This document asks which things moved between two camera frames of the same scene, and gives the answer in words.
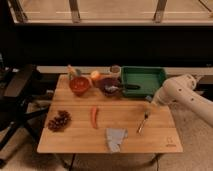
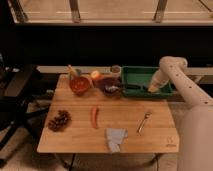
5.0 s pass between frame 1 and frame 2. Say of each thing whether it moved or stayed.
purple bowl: stayed
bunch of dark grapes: stayed
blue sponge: moved
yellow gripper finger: moved
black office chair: stayed
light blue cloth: stayed
